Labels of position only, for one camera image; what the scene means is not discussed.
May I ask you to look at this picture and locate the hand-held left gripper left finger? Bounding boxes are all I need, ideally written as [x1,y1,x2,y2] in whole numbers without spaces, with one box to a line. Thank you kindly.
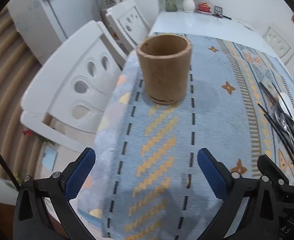
[13,147,96,240]

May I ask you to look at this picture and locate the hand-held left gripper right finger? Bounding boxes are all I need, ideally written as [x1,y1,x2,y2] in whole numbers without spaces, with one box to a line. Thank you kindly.
[197,148,280,240]

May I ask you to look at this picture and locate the black handled kitchen tool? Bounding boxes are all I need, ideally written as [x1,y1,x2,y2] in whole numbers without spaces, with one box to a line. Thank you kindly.
[212,5,232,20]

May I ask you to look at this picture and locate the large white rice spoon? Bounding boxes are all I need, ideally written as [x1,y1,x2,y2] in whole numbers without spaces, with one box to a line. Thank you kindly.
[277,92,294,133]

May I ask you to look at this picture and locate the white carved chair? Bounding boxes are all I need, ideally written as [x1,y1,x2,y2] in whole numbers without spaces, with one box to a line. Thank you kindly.
[20,20,129,153]
[263,26,294,64]
[106,0,151,53]

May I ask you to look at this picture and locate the white vase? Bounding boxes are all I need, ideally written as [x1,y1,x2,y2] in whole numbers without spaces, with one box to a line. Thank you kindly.
[182,0,196,13]

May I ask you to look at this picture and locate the black cable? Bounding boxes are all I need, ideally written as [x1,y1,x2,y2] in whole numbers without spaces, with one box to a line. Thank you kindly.
[0,139,20,191]

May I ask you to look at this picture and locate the white refrigerator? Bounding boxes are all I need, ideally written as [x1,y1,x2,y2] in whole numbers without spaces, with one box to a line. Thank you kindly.
[7,0,102,58]

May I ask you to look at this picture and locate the blue patterned table mat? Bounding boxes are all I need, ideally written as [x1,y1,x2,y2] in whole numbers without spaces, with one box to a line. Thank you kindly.
[77,32,294,240]

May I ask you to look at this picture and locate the wooden utensil holder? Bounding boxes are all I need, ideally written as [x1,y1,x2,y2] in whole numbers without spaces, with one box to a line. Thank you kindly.
[136,34,193,105]

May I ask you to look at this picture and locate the metal spoon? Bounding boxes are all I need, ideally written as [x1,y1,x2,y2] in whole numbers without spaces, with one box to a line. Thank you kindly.
[274,109,294,137]

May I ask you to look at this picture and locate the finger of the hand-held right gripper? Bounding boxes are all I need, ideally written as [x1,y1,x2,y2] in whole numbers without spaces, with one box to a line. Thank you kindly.
[257,154,291,187]

